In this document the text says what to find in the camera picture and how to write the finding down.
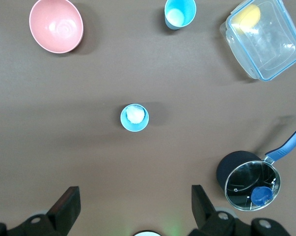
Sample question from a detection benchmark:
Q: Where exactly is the glass lid with blue knob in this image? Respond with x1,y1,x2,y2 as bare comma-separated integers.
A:
225,161,281,212

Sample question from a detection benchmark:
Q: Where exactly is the dark saucepan with blue handle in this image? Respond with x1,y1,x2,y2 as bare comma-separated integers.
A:
215,120,296,212

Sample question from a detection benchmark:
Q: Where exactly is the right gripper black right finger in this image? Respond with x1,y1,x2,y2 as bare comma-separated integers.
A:
188,184,251,236

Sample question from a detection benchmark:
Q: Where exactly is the clear plastic container blue seal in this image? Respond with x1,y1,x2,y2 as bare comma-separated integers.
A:
219,0,296,82

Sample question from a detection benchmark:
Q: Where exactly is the yellow round sponge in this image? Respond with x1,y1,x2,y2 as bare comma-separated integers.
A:
232,3,261,32

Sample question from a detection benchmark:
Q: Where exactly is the light blue plastic cup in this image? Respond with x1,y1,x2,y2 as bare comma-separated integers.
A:
164,0,197,30
120,103,150,133

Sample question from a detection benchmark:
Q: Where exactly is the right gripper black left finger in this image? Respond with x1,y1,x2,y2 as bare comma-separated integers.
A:
7,186,81,236

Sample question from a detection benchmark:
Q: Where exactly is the pink bowl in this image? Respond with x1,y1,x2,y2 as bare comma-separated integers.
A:
28,0,84,54

